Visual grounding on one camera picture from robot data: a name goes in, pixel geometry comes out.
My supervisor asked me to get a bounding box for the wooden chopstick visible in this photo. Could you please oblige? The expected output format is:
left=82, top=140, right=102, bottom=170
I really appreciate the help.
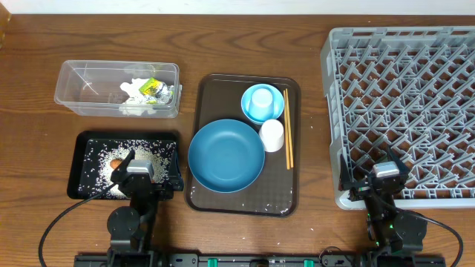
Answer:
left=283, top=89, right=290, bottom=170
left=286, top=89, right=294, bottom=169

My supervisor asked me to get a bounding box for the light blue bowl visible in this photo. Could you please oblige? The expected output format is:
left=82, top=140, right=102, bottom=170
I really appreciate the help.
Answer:
left=240, top=84, right=284, bottom=125

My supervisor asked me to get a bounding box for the grey dishwasher rack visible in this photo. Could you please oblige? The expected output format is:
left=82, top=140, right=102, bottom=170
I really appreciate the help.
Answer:
left=321, top=26, right=474, bottom=208

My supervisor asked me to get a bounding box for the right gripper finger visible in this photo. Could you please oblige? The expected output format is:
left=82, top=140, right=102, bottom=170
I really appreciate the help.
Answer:
left=387, top=148, right=410, bottom=173
left=338, top=154, right=353, bottom=191

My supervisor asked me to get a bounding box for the pile of white rice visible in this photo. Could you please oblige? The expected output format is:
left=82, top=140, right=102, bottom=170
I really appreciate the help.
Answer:
left=77, top=139, right=176, bottom=198

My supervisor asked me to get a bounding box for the white tissue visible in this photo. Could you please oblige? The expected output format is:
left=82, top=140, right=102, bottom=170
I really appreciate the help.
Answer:
left=120, top=79, right=148, bottom=105
left=119, top=98, right=157, bottom=116

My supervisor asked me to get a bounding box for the orange carrot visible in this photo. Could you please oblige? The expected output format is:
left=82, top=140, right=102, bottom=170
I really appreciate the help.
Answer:
left=110, top=159, right=122, bottom=169

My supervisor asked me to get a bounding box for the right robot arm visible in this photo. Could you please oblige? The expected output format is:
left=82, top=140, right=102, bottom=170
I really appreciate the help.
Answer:
left=338, top=150, right=428, bottom=267

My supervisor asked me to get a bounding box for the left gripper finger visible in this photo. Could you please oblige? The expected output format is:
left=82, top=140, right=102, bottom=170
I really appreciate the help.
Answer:
left=111, top=150, right=135, bottom=179
left=168, top=150, right=183, bottom=184

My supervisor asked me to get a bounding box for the black waste tray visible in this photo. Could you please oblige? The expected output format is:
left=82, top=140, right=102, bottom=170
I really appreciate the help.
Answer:
left=67, top=131, right=184, bottom=200

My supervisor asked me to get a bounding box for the light blue cup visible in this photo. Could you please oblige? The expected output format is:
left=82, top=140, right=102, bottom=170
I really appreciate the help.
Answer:
left=249, top=88, right=273, bottom=121

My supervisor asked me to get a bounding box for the clear plastic bin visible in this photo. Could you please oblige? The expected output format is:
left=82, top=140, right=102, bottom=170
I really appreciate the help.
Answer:
left=54, top=60, right=182, bottom=119

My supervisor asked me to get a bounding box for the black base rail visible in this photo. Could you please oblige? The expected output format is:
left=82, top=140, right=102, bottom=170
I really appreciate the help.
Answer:
left=73, top=252, right=447, bottom=267

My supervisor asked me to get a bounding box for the white cup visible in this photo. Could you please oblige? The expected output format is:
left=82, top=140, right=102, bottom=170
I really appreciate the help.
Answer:
left=259, top=119, right=284, bottom=153

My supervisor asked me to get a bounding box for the dark blue plate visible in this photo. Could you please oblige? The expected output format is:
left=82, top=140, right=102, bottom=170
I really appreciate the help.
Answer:
left=188, top=119, right=266, bottom=193

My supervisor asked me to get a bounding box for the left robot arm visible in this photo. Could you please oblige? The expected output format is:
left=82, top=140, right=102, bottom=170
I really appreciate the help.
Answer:
left=105, top=151, right=184, bottom=267

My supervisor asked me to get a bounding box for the yellow silver snack wrapper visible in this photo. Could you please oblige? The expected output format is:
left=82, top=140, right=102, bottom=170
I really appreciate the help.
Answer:
left=139, top=78, right=175, bottom=105

